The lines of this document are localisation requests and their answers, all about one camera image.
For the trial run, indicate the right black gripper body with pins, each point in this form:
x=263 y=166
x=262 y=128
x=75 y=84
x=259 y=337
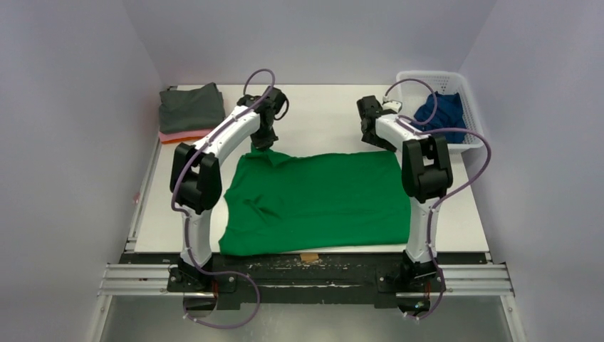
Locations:
x=372 y=140

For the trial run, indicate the green t-shirt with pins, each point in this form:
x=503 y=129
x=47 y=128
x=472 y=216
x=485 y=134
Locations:
x=280 y=203

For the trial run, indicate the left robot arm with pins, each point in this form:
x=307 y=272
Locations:
x=196 y=180

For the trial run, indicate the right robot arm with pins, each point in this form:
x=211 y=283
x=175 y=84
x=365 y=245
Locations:
x=426 y=174

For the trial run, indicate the dark grey folded t-shirt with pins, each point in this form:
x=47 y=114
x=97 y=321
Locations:
x=188 y=110

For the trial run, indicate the white plastic basket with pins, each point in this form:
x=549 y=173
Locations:
x=413 y=95

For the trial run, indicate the orange folded t-shirt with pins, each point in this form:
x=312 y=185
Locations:
x=165 y=141

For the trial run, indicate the blue crumpled t-shirt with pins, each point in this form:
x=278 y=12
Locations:
x=449 y=112

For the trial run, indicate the pink folded t-shirt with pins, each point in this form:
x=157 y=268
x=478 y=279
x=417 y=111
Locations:
x=199 y=133

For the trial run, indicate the brown tape piece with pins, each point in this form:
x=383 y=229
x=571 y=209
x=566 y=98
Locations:
x=309 y=258

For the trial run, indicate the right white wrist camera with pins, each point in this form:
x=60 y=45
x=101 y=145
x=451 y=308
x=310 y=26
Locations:
x=391 y=104

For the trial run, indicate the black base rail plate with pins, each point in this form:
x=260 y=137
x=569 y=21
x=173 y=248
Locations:
x=336 y=279

